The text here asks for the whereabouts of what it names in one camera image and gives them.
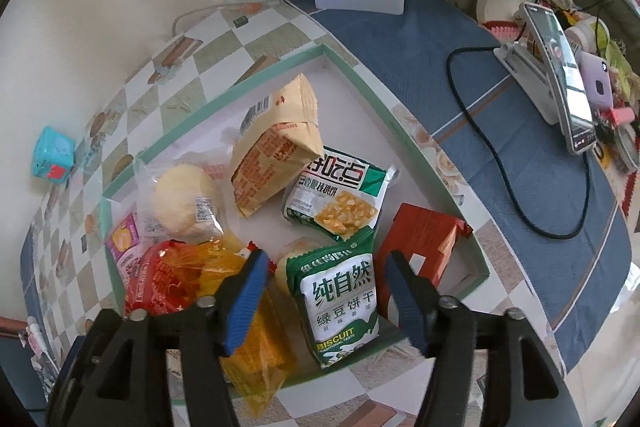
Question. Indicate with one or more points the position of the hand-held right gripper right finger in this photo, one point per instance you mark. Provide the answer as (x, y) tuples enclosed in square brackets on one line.
[(407, 302)]

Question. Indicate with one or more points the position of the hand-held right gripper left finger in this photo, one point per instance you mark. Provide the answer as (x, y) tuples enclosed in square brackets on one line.
[(245, 302)]

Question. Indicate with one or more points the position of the small red candy packet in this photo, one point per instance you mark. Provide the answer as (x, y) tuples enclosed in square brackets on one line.
[(244, 251)]

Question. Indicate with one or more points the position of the yellow clear snack packet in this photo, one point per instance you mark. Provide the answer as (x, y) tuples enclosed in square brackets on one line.
[(265, 357)]

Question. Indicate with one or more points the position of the pale yellow jelly cup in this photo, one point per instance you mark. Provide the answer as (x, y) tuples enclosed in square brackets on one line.
[(290, 264)]

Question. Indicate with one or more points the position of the green white biscuit packet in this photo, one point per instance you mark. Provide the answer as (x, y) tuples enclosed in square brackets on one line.
[(342, 302)]

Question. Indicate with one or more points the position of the red-brown snack packet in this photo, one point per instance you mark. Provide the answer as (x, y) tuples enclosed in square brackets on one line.
[(425, 237)]

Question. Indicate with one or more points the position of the shiny red snack packet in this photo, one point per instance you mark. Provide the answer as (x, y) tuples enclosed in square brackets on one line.
[(160, 282)]

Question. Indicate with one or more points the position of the round white bun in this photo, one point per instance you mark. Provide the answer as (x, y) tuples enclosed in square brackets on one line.
[(182, 199)]

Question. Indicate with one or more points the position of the green white corn packet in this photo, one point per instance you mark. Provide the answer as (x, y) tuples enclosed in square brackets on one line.
[(340, 197)]

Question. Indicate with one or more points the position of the pink cake roll packet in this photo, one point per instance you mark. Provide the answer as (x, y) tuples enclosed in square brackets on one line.
[(125, 247)]

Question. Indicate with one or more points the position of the tan orange snack packet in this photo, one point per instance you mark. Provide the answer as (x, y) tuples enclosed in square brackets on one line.
[(275, 157)]

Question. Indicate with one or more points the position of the teal shallow cardboard box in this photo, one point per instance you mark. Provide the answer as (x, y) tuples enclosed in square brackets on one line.
[(350, 122)]

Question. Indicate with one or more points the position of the blue tablecloth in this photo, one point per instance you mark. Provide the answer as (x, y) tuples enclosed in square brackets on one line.
[(425, 72)]

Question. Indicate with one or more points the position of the teal toy box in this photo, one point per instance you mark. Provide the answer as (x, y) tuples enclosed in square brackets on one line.
[(52, 154)]

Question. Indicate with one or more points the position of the white phone stand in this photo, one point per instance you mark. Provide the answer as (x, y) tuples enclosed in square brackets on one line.
[(525, 74)]

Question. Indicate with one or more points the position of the smartphone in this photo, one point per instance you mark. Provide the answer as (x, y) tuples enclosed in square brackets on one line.
[(562, 77)]

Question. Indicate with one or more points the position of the colourful clutter pile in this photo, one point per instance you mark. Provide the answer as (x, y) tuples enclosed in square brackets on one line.
[(620, 107)]

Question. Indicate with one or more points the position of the purple power bank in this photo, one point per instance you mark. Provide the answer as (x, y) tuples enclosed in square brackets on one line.
[(596, 79)]

